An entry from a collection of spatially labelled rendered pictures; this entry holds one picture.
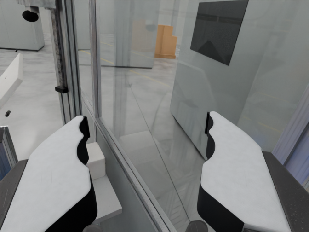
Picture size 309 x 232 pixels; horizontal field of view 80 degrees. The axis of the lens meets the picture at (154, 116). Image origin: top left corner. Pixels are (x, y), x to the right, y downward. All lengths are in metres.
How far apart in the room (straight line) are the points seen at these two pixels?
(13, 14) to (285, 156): 7.63
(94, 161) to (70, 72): 0.39
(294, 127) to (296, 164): 0.04
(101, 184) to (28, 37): 7.04
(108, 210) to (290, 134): 0.68
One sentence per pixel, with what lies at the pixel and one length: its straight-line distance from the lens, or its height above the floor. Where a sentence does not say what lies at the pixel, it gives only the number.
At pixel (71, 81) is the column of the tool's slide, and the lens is 0.92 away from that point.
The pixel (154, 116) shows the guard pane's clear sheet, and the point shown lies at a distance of 0.49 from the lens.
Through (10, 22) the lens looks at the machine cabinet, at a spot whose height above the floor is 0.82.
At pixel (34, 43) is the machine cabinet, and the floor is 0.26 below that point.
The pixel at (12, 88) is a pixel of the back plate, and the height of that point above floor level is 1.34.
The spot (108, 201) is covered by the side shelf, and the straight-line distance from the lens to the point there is 0.82.
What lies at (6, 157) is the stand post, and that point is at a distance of 0.72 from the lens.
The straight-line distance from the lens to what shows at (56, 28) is 0.87.
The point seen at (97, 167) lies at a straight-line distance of 0.85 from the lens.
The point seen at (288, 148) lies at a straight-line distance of 0.26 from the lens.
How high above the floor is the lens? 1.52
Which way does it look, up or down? 28 degrees down
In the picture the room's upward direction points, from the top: 8 degrees clockwise
